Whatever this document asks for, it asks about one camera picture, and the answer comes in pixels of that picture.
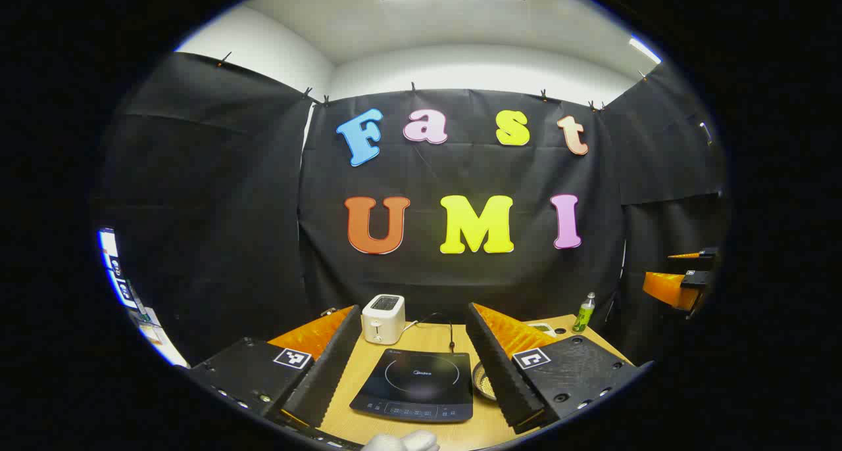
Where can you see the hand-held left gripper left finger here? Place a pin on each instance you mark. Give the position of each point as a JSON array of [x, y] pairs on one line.
[[329, 372]]

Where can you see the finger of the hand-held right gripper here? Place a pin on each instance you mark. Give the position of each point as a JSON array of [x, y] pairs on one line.
[[704, 259], [664, 286]]

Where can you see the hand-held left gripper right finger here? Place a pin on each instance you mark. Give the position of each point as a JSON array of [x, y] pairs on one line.
[[500, 372]]

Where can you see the stainless steel pot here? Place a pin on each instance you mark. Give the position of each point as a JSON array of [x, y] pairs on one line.
[[483, 382]]

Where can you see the black induction cooktop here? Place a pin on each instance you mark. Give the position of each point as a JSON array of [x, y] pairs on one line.
[[414, 385]]

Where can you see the white divided snack tray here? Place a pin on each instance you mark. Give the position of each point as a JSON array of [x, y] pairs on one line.
[[543, 327]]

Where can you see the white toaster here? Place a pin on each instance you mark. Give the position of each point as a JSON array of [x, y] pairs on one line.
[[381, 323]]

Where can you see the green drink bottle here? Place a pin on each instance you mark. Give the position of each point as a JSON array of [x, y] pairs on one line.
[[583, 316]]

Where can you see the small ceiling light panel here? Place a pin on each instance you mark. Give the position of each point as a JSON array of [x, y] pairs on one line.
[[644, 48]]

